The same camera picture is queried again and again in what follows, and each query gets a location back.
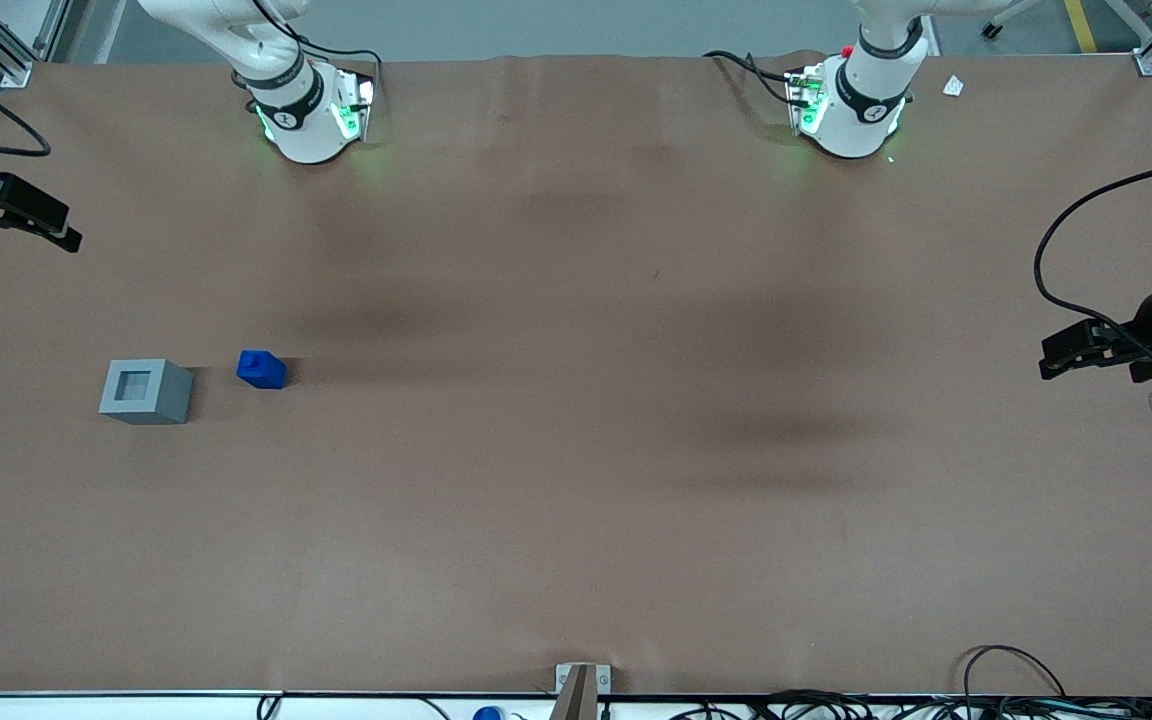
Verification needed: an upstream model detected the gray square socket base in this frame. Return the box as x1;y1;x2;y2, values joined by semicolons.
99;358;195;426

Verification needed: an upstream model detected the white table edge rail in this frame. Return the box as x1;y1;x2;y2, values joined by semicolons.
0;690;1152;720

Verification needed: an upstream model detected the black right arm base cable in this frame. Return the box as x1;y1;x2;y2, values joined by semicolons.
252;0;384;96

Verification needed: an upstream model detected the black left arm base cable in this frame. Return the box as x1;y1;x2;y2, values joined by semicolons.
703;50;799;107

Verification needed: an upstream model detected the blue plastic insert part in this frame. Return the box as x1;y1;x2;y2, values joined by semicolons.
236;349;288;390

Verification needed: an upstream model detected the camera mount post with bracket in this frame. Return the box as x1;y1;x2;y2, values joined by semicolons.
548;662;614;720

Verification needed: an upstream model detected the black arm base cable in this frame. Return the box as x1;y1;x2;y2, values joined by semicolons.
252;0;384;96
703;50;799;107

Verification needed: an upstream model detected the long black looping cable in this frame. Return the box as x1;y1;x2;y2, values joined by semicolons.
1033;157;1152;347

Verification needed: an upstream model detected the black cable bundle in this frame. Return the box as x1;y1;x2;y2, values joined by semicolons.
671;688;1152;720

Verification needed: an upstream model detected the white wheeled stand base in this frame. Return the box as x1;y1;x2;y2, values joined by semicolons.
980;0;1152;41

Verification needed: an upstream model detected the thin black arched cable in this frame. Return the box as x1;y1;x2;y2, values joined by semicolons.
963;645;1069;701

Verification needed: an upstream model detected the brown table cover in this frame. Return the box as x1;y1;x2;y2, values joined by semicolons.
0;50;1152;697

